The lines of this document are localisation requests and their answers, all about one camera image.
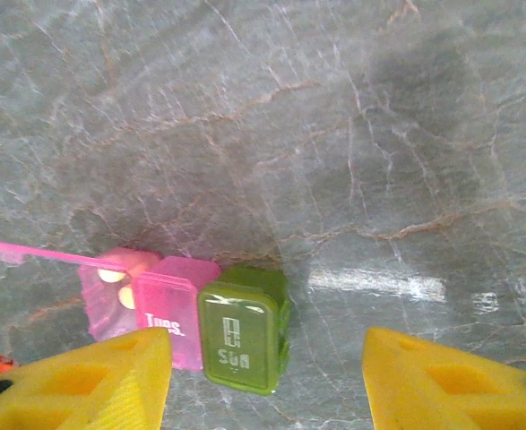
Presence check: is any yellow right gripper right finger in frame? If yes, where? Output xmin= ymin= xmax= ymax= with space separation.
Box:
xmin=362 ymin=326 xmax=526 ymax=430

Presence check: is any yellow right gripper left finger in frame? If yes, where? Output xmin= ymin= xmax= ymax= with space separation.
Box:
xmin=0 ymin=326 xmax=174 ymax=430

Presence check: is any translucent pink pill box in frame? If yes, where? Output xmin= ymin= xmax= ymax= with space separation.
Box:
xmin=0 ymin=238 xmax=161 ymax=342

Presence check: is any pink Tues pill box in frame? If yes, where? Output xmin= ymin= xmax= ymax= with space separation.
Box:
xmin=132 ymin=256 xmax=222 ymax=372

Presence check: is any green Sun pill box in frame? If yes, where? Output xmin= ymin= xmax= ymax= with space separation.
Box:
xmin=196 ymin=265 xmax=292 ymax=397

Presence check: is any round cream pill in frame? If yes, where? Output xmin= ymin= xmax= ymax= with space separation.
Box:
xmin=97 ymin=266 xmax=125 ymax=284
xmin=116 ymin=285 xmax=137 ymax=311

